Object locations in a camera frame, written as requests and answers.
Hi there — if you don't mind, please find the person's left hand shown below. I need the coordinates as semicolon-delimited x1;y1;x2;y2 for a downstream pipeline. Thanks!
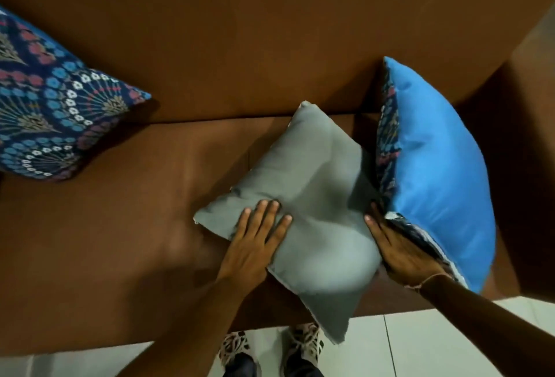
216;199;294;291

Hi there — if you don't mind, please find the person's right hand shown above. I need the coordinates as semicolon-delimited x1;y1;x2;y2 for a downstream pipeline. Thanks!
364;203;452;291

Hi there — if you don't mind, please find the grey pillow insert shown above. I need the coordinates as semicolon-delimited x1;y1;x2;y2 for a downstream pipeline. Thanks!
193;101;384;345

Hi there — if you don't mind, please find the blue cushion cover patterned side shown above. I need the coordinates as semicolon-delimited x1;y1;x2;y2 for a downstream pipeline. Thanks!
375;56;497;295

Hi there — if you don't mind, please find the person's right forearm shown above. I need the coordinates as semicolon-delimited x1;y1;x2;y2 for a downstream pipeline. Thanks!
417;275;555;377

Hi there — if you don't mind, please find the person's left forearm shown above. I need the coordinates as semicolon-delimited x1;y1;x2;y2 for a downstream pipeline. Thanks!
116;276;257;377

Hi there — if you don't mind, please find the white patterned left shoe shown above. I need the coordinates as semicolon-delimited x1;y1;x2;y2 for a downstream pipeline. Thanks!
218;331;262;377

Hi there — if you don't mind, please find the white patterned shoe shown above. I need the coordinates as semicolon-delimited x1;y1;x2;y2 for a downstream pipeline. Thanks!
218;331;262;377
281;322;325;377

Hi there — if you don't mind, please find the white patterned right shoe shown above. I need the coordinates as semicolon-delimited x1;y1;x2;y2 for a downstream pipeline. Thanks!
281;322;325;377

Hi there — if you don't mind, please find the brown fabric sofa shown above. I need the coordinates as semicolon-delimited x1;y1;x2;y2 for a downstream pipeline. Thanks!
0;0;555;358

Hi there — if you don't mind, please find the blue floral patterned cushion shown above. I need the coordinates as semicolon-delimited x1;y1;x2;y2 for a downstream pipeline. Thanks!
0;6;152;182

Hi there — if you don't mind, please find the thin thread wrist bracelet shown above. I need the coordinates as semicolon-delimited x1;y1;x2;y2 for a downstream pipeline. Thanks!
407;273;452;291

